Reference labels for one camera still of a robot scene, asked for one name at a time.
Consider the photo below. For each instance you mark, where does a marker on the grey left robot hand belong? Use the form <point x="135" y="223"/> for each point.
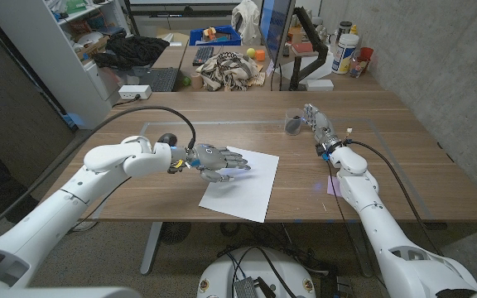
<point x="209" y="159"/>

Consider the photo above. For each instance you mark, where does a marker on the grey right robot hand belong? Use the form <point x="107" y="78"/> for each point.
<point x="321" y="124"/>

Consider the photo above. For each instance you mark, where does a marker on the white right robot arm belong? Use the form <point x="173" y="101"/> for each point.
<point x="379" y="232"/>

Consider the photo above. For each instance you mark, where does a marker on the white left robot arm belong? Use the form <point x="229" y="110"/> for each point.
<point x="35" y="232"/>

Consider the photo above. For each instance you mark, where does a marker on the clear plastic cup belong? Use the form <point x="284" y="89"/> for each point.
<point x="290" y="112"/>

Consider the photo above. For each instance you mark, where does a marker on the purple sticky note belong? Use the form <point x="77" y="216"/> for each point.
<point x="333" y="186"/>

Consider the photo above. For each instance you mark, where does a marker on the red cup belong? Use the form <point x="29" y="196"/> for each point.
<point x="367" y="53"/>

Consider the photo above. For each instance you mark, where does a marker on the white flat box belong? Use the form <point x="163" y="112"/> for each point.
<point x="319" y="85"/>

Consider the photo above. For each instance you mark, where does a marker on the white paper sheet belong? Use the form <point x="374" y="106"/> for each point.
<point x="247" y="198"/>

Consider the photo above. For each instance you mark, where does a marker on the clear glass jar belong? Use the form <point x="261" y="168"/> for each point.
<point x="356" y="67"/>

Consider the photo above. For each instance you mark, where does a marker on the white wipes canister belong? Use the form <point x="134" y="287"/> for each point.
<point x="345" y="54"/>

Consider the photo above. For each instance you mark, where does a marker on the red book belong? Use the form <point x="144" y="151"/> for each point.
<point x="302" y="48"/>

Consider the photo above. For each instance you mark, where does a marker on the round black floor fan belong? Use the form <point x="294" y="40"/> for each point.
<point x="175" y="232"/>

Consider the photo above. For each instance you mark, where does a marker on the green ball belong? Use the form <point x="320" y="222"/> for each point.
<point x="186" y="81"/>

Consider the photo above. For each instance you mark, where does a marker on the beige black patterned cloth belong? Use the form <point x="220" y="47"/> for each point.
<point x="228" y="70"/>

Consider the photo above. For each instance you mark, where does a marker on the orange cube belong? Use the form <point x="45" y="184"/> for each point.
<point x="260" y="55"/>

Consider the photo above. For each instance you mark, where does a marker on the dark laptop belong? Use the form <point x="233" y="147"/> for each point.
<point x="162" y="79"/>

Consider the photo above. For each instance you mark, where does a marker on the bottle with black lid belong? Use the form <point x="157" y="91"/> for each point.
<point x="345" y="28"/>

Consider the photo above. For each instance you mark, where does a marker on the yellow tennis ball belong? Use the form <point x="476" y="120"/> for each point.
<point x="251" y="53"/>

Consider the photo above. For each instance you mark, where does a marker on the white power strip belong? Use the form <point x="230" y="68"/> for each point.
<point x="135" y="92"/>

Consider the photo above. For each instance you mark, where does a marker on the black keyboard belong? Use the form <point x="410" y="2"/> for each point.
<point x="202" y="55"/>

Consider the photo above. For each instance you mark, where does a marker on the grey table leg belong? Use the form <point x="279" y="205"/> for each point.
<point x="151" y="248"/>
<point x="356" y="240"/>

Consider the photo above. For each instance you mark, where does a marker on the computer monitor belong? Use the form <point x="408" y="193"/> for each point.
<point x="276" y="25"/>

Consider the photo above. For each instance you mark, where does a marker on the white robot torso base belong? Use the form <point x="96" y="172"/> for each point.
<point x="222" y="273"/>

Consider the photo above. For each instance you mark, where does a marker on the blue plastic bin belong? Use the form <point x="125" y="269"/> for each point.
<point x="234" y="36"/>

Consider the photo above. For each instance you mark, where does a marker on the white garment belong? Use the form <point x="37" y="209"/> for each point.
<point x="245" y="18"/>

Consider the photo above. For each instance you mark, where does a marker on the black cloth pile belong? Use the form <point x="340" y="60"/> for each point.
<point x="133" y="51"/>

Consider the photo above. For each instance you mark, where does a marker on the white shelf unit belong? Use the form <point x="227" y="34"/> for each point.
<point x="48" y="62"/>

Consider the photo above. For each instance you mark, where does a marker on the dark wooden partition panel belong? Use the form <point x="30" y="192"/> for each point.
<point x="15" y="107"/>

